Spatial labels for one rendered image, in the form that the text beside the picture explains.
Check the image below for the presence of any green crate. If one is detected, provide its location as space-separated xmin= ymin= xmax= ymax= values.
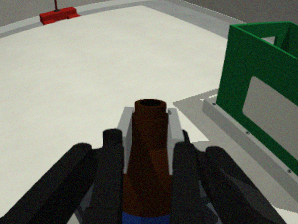
xmin=216 ymin=21 xmax=298 ymax=176

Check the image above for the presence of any brown bottle with blue label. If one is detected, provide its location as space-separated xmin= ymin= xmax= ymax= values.
xmin=122 ymin=99 xmax=172 ymax=224

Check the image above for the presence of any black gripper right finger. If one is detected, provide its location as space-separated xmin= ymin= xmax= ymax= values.
xmin=167 ymin=108 xmax=287 ymax=224

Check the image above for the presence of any dark grey tray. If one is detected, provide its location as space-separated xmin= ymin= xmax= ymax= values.
xmin=74 ymin=180 xmax=222 ymax=224

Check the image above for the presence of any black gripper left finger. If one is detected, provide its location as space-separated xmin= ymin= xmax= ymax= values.
xmin=0 ymin=107 xmax=134 ymax=224

